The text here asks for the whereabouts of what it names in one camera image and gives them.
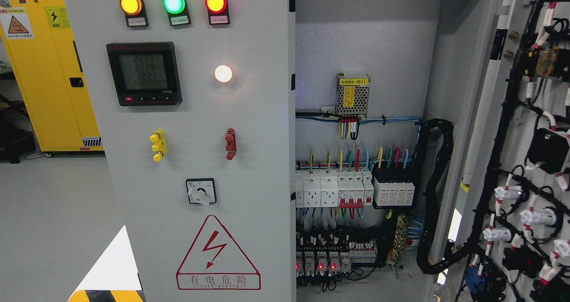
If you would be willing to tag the black rotary selector switch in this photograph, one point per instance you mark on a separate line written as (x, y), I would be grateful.
(201, 191)

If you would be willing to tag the lower relay terminal row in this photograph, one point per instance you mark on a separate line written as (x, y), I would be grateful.
(330, 252)

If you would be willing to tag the red electric hazard sign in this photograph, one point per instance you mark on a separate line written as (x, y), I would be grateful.
(215, 261)

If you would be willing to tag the white indicator lamp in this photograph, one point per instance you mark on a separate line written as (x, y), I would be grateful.
(223, 73)

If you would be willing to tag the white breaker socket row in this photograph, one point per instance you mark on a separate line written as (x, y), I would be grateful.
(323, 188)

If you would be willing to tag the red terminal posts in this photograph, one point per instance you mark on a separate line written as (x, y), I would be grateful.
(230, 139)

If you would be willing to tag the green indicator lamp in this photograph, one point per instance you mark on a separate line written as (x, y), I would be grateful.
(177, 12)

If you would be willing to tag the red indicator lamp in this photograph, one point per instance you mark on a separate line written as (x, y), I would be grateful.
(218, 12)

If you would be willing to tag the black digital power meter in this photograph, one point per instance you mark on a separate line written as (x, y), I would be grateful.
(145, 74)

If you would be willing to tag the yellow terminal posts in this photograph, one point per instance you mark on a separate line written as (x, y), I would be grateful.
(159, 146)

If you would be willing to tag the perforated metal power supply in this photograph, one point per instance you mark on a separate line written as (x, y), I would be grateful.
(352, 95)

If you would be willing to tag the yellow safety storage cabinet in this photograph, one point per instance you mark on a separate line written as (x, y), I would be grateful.
(40, 44)

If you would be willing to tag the black surge protector block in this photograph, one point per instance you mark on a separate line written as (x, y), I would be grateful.
(393, 188)

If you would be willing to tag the grey cabinet door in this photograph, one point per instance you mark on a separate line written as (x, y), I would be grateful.
(253, 190)
(497, 207)

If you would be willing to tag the amber indicator lamp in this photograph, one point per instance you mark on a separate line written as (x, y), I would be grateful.
(135, 13)

